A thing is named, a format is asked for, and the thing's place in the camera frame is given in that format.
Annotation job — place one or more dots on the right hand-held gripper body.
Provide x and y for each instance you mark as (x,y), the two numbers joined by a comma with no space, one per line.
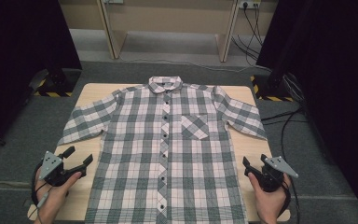
(276,165)

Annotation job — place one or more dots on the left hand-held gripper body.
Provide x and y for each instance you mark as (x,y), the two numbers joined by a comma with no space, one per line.
(50,165)

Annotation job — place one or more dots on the grey white plaid shirt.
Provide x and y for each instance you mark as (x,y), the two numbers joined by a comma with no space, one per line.
(167,149)

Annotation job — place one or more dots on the person's left hand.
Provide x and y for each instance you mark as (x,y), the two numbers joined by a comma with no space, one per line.
(54,199)

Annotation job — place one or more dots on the person's right hand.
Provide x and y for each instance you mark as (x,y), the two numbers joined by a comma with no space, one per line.
(268,205)

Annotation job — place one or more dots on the black stand base striped tape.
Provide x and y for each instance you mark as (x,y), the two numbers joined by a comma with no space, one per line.
(265,90)
(57,82)

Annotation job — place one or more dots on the black curtain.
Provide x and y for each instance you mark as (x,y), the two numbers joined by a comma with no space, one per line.
(338,77)
(18,46)

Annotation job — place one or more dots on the white wall power socket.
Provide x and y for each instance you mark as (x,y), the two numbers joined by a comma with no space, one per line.
(249,3)

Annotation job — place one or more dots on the beige wooden desk frame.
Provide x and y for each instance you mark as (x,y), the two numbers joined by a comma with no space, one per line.
(167,18)

